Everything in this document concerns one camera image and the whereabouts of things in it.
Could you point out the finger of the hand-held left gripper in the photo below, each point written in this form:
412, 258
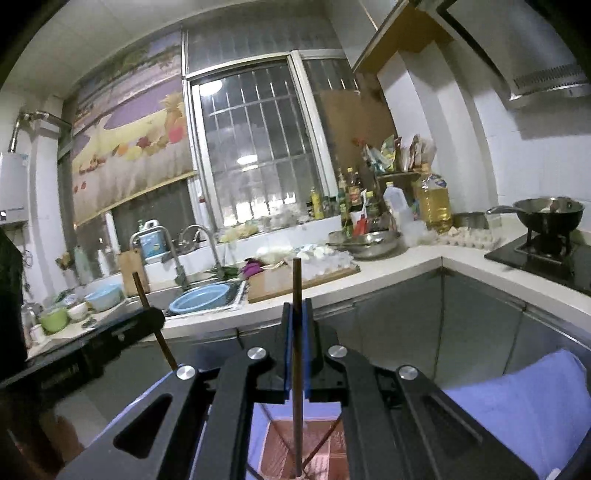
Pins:
129, 327

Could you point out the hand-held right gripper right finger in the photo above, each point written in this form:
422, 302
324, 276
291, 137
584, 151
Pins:
306, 350

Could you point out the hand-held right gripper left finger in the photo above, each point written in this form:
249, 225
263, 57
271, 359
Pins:
290, 350

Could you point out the brown wooden chopstick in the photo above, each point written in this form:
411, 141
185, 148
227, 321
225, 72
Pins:
141, 290
298, 286

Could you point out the pink perforated plastic basket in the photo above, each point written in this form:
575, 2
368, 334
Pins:
277, 466

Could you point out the white mug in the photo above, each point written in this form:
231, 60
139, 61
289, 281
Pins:
38, 334

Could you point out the metal kitchen sink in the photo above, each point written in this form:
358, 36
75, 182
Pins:
157, 300

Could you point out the light blue bowl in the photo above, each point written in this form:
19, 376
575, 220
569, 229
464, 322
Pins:
104, 297

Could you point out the green bowl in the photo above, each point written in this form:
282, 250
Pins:
54, 321

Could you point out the small wooden cutting board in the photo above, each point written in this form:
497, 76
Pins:
127, 277

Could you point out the white bowl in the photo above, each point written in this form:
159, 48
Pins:
78, 313

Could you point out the large wooden cutting board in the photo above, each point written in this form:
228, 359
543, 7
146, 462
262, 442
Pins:
277, 286

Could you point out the white plastic bottle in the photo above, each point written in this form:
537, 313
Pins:
105, 263

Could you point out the tall metal faucet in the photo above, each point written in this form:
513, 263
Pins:
178, 272

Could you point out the blue plastic basin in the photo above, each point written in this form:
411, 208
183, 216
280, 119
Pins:
198, 300

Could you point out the pale green thermos bottle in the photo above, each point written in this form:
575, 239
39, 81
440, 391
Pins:
83, 267

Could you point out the blue printed plastic container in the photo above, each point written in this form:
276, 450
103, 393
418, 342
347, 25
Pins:
152, 244

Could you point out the purple vegetable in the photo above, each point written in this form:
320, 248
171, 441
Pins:
252, 269

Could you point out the grey kitchen base cabinets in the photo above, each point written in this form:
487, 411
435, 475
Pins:
392, 323

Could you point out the clear plastic egg carton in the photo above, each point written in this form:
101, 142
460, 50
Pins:
328, 263

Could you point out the curved metal faucet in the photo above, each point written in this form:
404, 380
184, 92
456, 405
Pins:
214, 258

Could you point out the metal basin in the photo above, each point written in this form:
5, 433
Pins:
369, 244

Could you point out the row of sauce bottles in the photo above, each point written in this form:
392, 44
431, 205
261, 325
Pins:
346, 203

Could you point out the white gas water heater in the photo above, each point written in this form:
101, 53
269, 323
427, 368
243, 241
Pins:
14, 194

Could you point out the white plastic jug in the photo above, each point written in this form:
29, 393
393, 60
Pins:
396, 198

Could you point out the fruit printed window blind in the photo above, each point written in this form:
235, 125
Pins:
134, 138

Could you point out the large cooking oil bottle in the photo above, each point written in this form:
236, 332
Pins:
434, 203

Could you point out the tray of eggs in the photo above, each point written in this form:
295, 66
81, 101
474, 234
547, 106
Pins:
466, 237

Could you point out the small metal pot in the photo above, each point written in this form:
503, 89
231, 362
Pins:
471, 220

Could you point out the blue printed cloth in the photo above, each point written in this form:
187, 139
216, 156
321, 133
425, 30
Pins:
508, 415

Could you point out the barred kitchen window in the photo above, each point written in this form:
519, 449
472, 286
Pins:
254, 138

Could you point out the pile of seasoning packets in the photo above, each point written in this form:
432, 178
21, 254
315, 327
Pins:
397, 154

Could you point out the metal exhaust pipe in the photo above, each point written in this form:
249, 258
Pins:
41, 115

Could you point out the brown board at window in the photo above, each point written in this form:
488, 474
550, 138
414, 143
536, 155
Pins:
355, 124

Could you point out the black gas stove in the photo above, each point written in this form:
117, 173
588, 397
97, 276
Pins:
545, 267

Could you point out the black wok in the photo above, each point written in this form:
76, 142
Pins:
549, 217

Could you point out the steel range hood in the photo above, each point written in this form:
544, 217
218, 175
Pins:
531, 55

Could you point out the wooden wall cabinet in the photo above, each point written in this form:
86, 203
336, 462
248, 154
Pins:
406, 32

